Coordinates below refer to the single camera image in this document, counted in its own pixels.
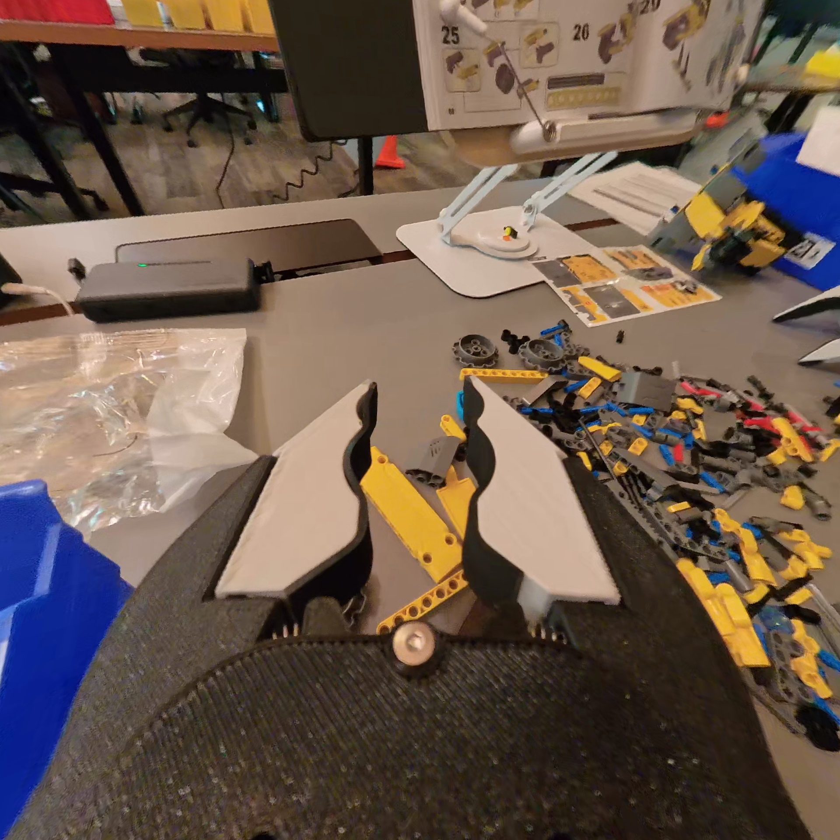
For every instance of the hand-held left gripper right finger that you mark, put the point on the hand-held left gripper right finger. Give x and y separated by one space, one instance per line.
544 518

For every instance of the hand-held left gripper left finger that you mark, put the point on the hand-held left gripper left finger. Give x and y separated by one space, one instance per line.
295 518

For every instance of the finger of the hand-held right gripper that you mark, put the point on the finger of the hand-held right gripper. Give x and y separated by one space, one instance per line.
828 355
823 308

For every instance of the pile of small brick pieces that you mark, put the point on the pile of small brick pieces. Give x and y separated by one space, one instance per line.
646 390

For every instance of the large yellow brick vehicle model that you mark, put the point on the large yellow brick vehicle model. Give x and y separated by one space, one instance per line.
735 229

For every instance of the grey vented brick panel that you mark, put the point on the grey vented brick panel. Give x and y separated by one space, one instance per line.
436 453

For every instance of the blue bin with white label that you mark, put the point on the blue bin with white label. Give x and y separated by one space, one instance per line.
787 184

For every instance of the long yellow holed beam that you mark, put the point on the long yellow holed beam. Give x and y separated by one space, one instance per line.
426 600

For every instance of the grey gear wheel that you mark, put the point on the grey gear wheel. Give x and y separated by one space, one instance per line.
541 354
472 349

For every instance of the white printed paper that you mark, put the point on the white printed paper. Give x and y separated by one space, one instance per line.
630 193

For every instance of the clear plastic bag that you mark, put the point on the clear plastic bag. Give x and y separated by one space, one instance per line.
98 407

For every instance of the yellow grey sticker sheet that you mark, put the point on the yellow grey sticker sheet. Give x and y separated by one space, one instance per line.
590 289

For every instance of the blue storage bin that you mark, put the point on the blue storage bin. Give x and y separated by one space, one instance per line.
46 590

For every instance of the black power adapter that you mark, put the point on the black power adapter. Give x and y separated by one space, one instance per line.
164 289

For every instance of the white book stand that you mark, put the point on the white book stand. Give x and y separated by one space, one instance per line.
472 262

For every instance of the black table hatch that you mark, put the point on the black table hatch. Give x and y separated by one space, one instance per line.
262 243

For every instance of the instruction booklet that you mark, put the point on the instruction booklet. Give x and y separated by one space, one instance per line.
590 65

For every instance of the orange traffic cone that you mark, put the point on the orange traffic cone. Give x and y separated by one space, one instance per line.
388 157

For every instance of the black office chair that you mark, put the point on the black office chair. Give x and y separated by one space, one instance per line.
207 108

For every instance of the black monitor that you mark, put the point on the black monitor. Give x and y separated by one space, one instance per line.
348 65

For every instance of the yellow storage bin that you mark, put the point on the yellow storage bin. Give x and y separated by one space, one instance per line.
261 16
141 12
224 14
184 13

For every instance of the wooden shelf table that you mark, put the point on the wooden shelf table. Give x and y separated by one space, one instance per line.
131 36

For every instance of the red storage bin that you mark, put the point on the red storage bin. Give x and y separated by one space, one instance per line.
65 10

